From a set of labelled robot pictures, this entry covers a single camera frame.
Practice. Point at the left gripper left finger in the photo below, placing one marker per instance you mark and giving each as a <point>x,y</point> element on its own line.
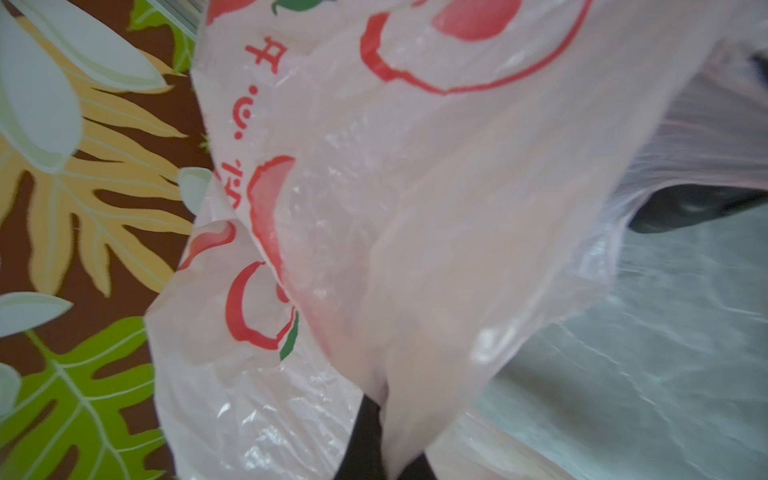
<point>362,459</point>

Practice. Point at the black plastic tool case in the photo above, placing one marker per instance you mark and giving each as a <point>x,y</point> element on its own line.
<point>687,205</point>

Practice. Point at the pink printed plastic bag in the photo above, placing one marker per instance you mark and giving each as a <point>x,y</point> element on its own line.
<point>405,192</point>

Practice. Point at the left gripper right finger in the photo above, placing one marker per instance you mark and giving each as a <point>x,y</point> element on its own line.
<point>418,469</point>

